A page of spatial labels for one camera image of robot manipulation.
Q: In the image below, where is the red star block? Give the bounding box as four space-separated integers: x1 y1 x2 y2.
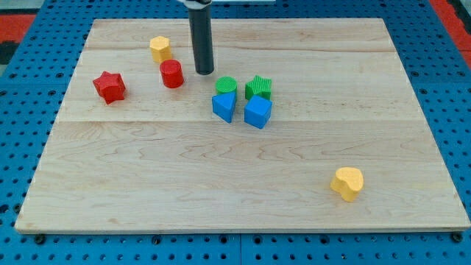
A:
93 71 126 105

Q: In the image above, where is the red cylinder block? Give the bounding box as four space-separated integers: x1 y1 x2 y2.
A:
160 59 184 88

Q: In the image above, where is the wooden board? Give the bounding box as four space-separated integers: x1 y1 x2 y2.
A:
15 18 470 234

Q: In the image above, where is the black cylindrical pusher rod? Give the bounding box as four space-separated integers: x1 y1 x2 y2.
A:
187 4 214 75

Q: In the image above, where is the yellow hexagon block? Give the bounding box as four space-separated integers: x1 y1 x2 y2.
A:
149 36 173 63

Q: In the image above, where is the blue triangle block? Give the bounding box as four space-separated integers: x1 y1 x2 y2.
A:
211 92 237 123

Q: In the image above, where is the green cylinder block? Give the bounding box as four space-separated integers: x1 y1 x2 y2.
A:
215 76 238 94

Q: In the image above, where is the yellow heart block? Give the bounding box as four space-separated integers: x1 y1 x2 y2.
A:
330 166 364 202

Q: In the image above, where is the blue cube block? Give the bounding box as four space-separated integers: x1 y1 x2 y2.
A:
244 96 272 129

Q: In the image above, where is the green star block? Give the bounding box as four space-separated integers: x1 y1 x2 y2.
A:
245 75 272 100

